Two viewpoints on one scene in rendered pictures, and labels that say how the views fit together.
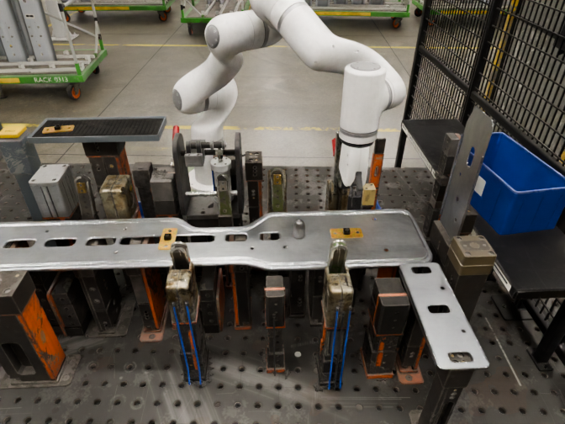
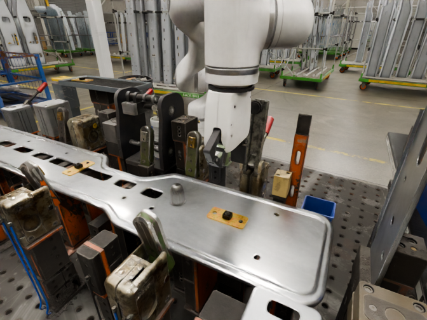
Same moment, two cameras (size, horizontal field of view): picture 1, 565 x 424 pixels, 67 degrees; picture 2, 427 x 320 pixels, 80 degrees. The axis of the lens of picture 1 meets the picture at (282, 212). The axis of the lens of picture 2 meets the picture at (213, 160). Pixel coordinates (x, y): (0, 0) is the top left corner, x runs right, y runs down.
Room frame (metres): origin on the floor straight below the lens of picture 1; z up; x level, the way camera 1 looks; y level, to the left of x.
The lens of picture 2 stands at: (0.50, -0.36, 1.36)
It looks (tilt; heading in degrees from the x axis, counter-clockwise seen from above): 28 degrees down; 31
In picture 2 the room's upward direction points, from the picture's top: straight up
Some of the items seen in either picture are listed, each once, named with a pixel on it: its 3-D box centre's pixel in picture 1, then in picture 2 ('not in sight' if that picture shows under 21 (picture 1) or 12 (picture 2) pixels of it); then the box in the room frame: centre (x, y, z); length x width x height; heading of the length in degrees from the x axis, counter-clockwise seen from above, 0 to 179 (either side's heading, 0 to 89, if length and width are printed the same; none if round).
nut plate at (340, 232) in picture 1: (346, 231); (227, 215); (0.88, -0.17, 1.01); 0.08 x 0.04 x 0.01; 93
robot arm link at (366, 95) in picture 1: (363, 96); (236, 16); (0.88, -0.17, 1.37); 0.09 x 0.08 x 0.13; 127
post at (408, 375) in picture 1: (416, 331); not in sight; (0.68, -0.33, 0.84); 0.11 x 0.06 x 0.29; 3
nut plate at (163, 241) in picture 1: (167, 237); (78, 166); (0.85, 0.30, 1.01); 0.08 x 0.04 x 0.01; 3
